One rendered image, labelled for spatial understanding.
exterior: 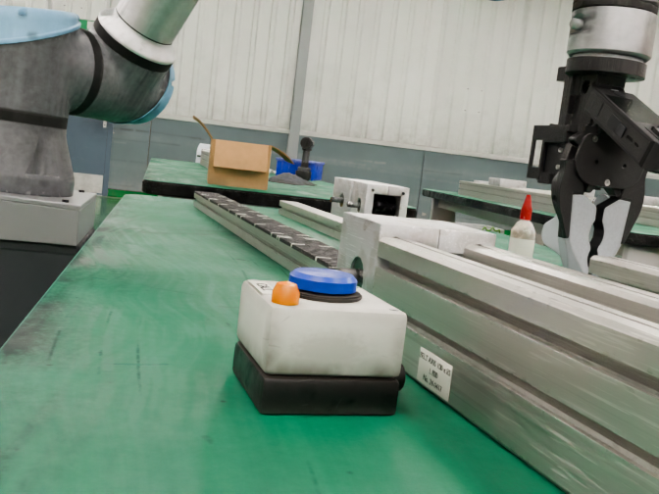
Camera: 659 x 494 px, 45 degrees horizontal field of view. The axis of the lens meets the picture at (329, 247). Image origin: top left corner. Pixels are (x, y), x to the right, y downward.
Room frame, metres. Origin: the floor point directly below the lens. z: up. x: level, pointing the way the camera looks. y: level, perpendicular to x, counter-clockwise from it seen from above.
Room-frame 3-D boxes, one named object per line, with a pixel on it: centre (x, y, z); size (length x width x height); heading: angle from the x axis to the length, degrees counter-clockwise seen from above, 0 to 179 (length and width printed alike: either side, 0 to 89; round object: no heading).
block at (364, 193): (1.65, -0.08, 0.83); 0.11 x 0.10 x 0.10; 105
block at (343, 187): (1.76, -0.04, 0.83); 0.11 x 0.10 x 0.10; 111
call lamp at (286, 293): (0.42, 0.02, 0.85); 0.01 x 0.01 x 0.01
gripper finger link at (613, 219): (0.76, -0.25, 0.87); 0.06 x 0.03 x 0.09; 18
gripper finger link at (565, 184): (0.73, -0.22, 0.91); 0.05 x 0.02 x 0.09; 108
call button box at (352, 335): (0.46, -0.01, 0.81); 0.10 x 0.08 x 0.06; 108
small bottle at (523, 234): (1.21, -0.29, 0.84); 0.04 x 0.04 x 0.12
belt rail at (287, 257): (1.26, 0.13, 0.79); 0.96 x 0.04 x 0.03; 18
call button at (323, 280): (0.46, 0.00, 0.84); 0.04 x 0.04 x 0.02
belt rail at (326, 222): (1.32, -0.05, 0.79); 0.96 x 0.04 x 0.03; 18
